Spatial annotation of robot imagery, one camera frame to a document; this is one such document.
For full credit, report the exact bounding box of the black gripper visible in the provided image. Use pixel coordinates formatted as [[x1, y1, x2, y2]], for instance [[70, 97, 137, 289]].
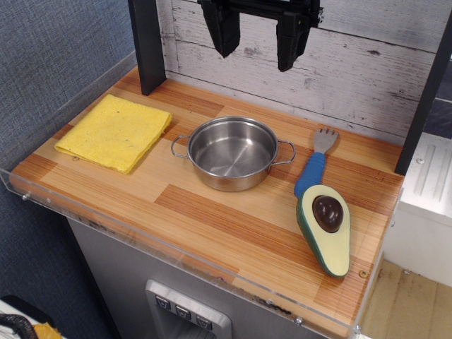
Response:
[[197, 0, 323, 72]]

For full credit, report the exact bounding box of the toy avocado half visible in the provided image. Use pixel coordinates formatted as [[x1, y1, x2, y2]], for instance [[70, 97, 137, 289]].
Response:
[[296, 184, 351, 278]]

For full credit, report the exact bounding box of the yellow folded cloth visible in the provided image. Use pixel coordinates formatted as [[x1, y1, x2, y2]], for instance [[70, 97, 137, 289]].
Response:
[[54, 95, 172, 174]]

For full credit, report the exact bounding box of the small steel pot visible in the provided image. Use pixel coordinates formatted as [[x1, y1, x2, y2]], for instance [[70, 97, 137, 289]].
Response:
[[171, 116, 297, 192]]

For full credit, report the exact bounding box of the white side cabinet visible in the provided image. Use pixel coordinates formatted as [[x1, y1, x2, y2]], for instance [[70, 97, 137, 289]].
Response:
[[383, 133, 451, 286]]

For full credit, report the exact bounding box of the grey toy fridge cabinet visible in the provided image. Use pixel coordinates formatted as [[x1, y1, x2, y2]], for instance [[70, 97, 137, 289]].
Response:
[[69, 220, 355, 338]]

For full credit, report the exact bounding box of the silver dispenser button panel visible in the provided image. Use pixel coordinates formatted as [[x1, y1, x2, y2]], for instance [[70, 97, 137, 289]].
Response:
[[145, 280, 232, 338]]

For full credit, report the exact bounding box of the black left frame post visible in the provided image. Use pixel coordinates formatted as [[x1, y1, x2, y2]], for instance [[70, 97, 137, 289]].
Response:
[[128, 0, 167, 95]]

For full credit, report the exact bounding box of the black frame post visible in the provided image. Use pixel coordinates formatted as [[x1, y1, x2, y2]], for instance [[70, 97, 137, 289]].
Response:
[[394, 14, 451, 175], [128, 0, 167, 95]]

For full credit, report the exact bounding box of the blue handled metal fork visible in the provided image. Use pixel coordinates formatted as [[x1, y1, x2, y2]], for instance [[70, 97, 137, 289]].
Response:
[[294, 127, 338, 198]]

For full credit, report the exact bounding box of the black right frame post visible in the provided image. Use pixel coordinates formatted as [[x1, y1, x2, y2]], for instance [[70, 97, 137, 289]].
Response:
[[394, 14, 451, 175]]

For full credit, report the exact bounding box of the clear acrylic guard rail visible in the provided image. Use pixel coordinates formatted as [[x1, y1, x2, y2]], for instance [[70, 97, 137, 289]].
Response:
[[1, 43, 406, 338]]

